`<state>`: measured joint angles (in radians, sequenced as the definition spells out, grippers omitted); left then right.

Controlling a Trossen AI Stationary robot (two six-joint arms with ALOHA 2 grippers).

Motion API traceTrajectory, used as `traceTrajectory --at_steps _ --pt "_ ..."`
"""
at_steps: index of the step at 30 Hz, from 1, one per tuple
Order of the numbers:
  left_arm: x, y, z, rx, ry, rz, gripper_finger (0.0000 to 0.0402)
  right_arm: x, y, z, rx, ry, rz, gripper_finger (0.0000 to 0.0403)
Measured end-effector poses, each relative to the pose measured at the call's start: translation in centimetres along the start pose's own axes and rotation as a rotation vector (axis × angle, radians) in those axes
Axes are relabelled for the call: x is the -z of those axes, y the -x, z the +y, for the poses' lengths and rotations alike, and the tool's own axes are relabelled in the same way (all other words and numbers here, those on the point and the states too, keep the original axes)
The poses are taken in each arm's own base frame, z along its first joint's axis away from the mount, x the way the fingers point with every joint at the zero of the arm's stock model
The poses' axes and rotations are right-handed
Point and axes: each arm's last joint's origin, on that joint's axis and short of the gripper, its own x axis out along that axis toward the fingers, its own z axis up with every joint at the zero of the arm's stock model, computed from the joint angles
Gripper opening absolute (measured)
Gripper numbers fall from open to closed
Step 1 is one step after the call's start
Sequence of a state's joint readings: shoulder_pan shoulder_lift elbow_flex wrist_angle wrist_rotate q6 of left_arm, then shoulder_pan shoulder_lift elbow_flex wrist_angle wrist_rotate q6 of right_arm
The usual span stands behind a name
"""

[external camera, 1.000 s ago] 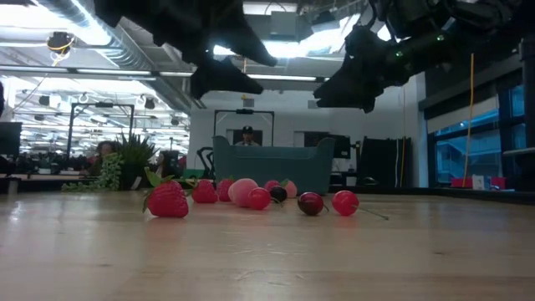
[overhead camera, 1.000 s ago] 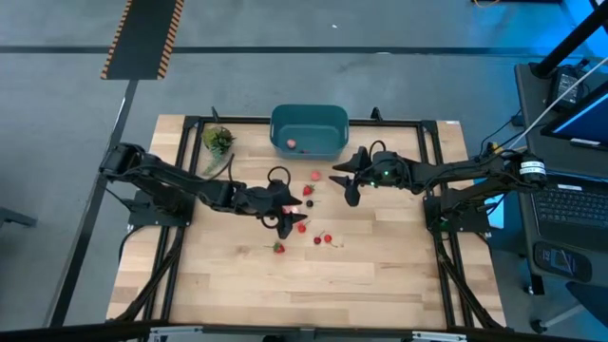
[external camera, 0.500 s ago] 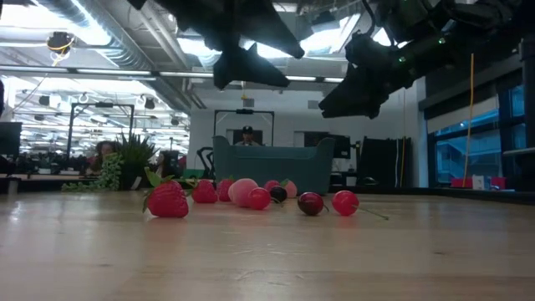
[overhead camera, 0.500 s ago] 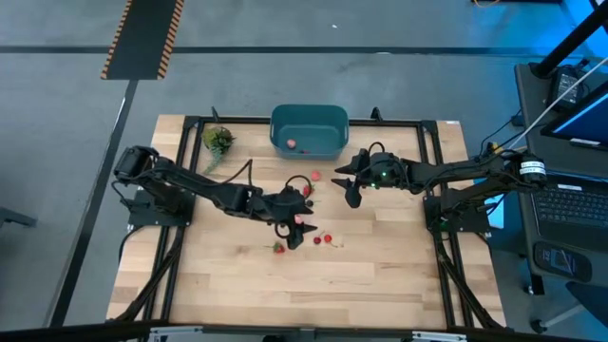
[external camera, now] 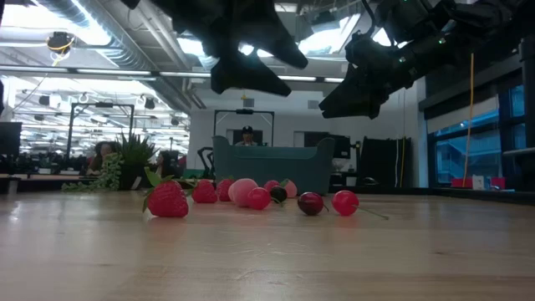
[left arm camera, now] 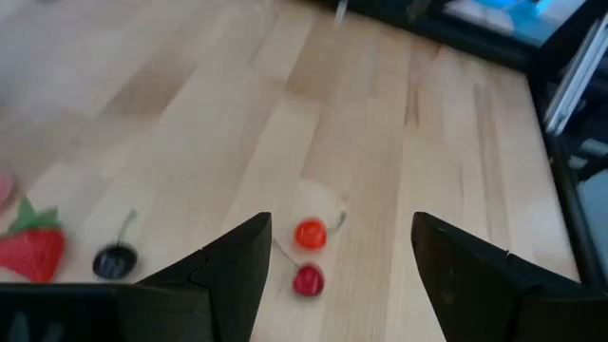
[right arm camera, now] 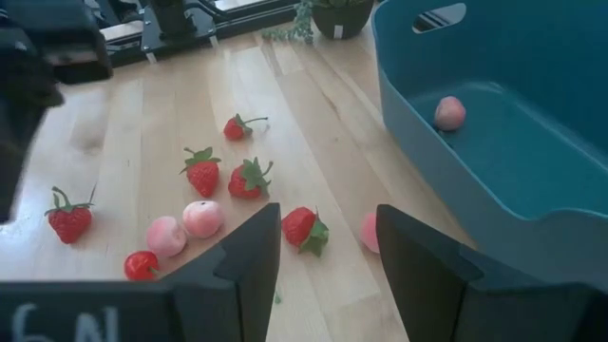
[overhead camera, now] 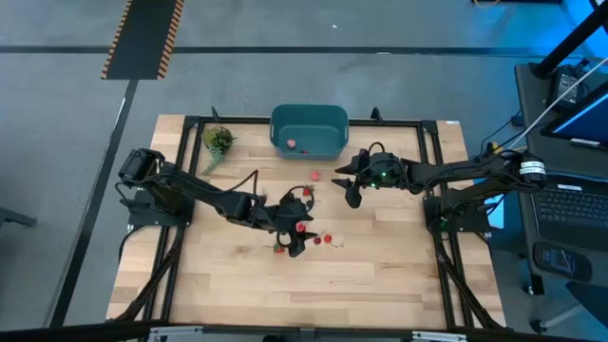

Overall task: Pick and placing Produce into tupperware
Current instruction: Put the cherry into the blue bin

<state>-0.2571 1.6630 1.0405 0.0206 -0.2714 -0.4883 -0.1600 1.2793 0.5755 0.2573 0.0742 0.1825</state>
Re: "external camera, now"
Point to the long ceiling light strip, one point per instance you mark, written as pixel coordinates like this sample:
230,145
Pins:
301,78
113,72

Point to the leafy red toy strawberry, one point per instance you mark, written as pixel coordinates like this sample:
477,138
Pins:
167,202

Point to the green artificial potted plant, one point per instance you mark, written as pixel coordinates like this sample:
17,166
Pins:
134,159

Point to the black cabinet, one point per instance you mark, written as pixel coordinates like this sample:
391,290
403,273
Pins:
384,163

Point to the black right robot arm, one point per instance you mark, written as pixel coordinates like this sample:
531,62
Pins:
480,29

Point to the green box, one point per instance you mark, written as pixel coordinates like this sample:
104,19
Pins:
194,174

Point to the teal plastic bin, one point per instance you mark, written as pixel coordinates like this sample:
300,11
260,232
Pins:
292,167

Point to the black gantry frame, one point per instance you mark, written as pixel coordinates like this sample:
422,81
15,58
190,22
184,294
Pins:
103,105
244,111

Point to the silver ventilation duct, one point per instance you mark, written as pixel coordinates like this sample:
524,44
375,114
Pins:
119,54

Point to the grey wall vent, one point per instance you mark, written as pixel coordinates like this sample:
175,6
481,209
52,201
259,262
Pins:
248,103
313,104

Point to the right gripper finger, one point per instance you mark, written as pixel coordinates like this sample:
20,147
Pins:
355,100

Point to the small black dome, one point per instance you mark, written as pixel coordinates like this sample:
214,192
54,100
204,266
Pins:
370,182

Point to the black upright frame post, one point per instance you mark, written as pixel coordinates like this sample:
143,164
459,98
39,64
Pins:
528,125

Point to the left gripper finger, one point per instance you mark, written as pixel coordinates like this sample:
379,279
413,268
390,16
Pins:
276,48
242,77

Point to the small white box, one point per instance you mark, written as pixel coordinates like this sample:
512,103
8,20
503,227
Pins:
478,182

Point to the red box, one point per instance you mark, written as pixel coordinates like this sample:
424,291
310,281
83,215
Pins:
462,182
497,183

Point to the black toy cherry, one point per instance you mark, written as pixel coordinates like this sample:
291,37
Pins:
279,194

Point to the black computer monitor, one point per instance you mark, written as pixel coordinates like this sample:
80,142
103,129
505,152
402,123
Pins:
342,146
10,140

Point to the dark red toy cherry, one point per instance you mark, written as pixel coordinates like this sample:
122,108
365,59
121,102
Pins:
310,204

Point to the round black ceiling device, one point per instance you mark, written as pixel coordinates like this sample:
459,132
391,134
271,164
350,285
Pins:
60,42

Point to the person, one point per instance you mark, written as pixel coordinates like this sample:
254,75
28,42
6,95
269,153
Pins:
167,165
247,136
102,150

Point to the black aluminium table frame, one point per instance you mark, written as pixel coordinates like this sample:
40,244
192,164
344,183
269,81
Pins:
418,191

